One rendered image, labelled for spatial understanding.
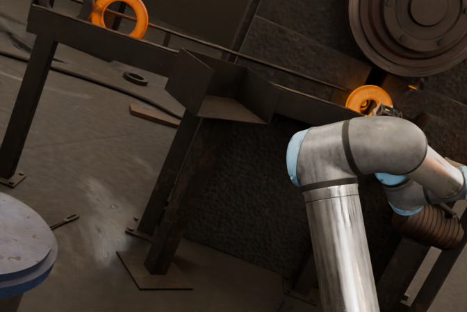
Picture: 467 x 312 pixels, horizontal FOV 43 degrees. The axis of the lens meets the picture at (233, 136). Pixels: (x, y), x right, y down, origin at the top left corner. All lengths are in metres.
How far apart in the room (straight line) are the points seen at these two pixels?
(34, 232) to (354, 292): 0.61
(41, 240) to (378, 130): 0.66
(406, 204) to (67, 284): 0.99
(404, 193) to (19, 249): 1.07
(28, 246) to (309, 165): 0.55
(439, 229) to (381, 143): 0.94
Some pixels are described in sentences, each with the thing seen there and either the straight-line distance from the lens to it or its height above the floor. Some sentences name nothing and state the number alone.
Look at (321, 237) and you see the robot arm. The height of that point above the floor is 0.58.
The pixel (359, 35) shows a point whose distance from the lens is 2.01.
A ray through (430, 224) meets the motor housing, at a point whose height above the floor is 0.49.
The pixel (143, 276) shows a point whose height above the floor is 0.01.
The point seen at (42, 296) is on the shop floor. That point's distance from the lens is 1.72.
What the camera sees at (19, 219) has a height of 0.43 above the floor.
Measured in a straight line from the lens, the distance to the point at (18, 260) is 1.03.
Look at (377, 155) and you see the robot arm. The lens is 1.16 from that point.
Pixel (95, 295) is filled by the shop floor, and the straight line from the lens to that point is 1.79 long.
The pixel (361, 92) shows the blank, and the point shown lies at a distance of 2.06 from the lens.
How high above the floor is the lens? 0.98
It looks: 15 degrees down
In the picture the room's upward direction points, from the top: 23 degrees clockwise
